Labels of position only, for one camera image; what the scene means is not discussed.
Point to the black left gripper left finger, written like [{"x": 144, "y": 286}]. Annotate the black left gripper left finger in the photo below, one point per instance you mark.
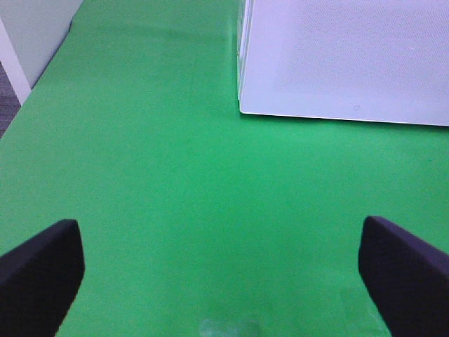
[{"x": 40, "y": 279}]

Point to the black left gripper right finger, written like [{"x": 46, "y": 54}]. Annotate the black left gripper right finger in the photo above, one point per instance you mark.
[{"x": 406, "y": 278}]

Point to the white microwave oven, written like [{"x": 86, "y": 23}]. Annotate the white microwave oven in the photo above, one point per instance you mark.
[{"x": 383, "y": 61}]

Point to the green table cloth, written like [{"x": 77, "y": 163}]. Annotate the green table cloth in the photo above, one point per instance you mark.
[{"x": 189, "y": 209}]

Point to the clear plastic tape patch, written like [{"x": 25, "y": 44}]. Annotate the clear plastic tape patch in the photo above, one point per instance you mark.
[{"x": 249, "y": 327}]

